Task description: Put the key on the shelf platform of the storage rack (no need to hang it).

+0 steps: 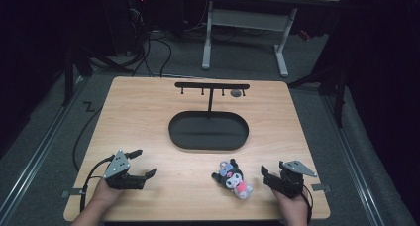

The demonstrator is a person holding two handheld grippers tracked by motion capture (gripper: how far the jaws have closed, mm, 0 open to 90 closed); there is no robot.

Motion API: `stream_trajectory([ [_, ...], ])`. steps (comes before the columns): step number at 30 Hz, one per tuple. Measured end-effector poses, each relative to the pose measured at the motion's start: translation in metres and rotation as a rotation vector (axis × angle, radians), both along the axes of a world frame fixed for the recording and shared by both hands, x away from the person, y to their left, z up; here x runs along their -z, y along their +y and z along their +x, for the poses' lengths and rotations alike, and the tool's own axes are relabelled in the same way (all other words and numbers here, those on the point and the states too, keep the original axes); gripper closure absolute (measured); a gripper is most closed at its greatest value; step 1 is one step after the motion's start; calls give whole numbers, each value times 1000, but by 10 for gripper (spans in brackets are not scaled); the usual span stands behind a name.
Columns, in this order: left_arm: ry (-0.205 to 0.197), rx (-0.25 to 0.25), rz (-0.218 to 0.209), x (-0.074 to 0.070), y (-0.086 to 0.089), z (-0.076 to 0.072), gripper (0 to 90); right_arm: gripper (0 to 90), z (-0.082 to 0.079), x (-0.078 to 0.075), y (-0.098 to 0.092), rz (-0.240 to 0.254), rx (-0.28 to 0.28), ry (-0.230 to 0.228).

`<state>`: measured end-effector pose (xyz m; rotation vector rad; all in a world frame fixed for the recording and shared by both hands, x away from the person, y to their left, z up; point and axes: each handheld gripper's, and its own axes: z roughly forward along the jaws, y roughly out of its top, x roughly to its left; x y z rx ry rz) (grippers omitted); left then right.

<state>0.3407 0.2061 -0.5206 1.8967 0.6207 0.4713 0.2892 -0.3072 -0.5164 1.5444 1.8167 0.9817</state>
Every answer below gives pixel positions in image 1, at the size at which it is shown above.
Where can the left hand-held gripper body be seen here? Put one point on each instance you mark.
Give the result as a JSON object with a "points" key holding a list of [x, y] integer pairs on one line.
{"points": [[116, 166]]}

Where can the grey round table grommet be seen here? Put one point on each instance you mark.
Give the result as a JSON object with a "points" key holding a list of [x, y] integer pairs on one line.
{"points": [[235, 93]]}

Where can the grey metal table bracket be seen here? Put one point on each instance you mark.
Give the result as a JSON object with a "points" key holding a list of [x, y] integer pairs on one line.
{"points": [[320, 187], [71, 193]]}

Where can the aluminium floor rail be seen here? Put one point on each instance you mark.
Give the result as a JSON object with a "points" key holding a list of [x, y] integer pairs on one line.
{"points": [[31, 160], [351, 160]]}

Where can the black metal stand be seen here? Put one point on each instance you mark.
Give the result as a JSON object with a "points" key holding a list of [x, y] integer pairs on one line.
{"points": [[71, 74], [332, 84]]}

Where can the black and pink plush toy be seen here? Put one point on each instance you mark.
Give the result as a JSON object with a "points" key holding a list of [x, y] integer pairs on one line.
{"points": [[233, 181]]}

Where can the dark computer tower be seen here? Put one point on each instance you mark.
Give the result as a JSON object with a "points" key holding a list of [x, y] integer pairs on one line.
{"points": [[137, 19]]}

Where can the black hook stand with tray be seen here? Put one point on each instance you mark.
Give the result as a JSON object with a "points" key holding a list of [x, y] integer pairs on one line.
{"points": [[208, 131]]}

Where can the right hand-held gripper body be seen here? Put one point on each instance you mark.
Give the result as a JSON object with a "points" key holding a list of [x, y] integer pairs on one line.
{"points": [[290, 181]]}

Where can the person's right hand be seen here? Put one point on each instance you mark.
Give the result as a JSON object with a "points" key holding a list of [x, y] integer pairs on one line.
{"points": [[292, 204]]}

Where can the person's left hand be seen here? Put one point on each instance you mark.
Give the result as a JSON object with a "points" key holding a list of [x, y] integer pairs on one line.
{"points": [[106, 194]]}

